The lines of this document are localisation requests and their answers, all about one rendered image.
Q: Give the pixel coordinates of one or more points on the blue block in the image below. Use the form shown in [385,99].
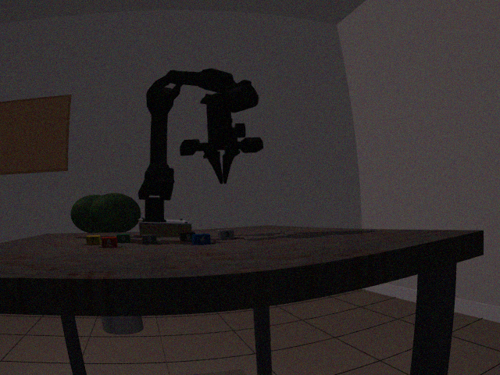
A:
[201,239]

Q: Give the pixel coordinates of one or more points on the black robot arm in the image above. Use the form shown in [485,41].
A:
[234,98]

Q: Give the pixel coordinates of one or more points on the green block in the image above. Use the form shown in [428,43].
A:
[123,238]

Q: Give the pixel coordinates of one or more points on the red square block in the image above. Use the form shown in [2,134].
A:
[109,242]

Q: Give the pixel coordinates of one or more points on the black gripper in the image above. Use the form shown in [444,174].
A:
[249,144]

